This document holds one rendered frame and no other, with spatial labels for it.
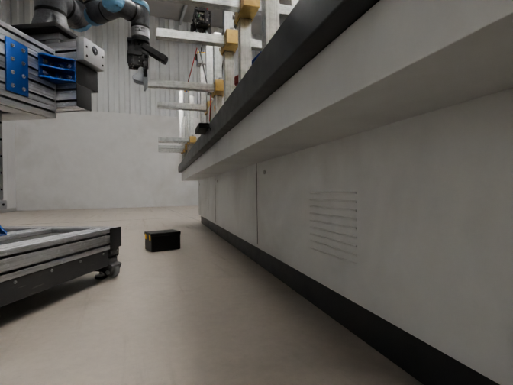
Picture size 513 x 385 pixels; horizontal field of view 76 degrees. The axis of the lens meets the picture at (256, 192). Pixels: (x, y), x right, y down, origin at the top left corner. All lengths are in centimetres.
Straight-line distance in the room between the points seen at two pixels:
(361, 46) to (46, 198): 892
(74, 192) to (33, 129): 168
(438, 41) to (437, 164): 30
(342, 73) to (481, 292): 39
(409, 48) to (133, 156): 881
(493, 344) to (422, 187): 27
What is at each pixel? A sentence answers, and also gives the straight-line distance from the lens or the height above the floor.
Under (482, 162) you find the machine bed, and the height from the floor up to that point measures 42.
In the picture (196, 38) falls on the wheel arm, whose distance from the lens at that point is 134.
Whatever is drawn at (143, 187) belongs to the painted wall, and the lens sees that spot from 906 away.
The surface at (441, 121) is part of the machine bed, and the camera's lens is 66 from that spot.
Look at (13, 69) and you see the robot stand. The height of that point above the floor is 80.
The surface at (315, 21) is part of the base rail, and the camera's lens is 56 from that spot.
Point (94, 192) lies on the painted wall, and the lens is 907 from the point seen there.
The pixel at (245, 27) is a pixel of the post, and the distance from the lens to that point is 115.
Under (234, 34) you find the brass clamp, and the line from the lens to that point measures 133.
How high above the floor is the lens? 39
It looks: level
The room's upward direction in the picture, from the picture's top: 1 degrees counter-clockwise
